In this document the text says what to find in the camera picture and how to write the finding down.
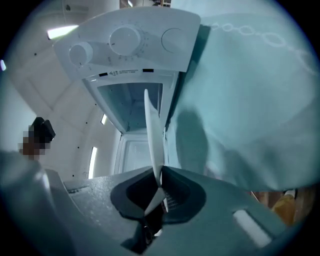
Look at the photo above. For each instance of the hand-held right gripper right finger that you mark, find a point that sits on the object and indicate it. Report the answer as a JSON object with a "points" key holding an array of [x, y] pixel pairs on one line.
{"points": [[212, 225]]}

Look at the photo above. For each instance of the white plate with yellow food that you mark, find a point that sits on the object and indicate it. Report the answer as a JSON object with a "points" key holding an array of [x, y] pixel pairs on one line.
{"points": [[153, 140]]}

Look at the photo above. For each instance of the person's khaki trousers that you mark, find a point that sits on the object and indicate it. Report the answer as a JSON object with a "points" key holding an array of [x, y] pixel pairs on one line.
{"points": [[285, 210]]}

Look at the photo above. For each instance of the white microwave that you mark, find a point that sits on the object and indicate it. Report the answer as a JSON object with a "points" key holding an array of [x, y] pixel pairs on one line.
{"points": [[140, 50]]}

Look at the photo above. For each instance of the long ceiling light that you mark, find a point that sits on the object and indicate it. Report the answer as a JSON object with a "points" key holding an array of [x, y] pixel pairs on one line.
{"points": [[62, 32], [103, 119], [3, 65], [92, 162]]}

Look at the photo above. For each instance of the person's head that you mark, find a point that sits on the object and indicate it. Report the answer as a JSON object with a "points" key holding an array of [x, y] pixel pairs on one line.
{"points": [[40, 135]]}

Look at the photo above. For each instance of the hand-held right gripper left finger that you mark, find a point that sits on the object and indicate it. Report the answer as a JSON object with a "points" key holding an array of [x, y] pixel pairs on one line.
{"points": [[105, 200]]}

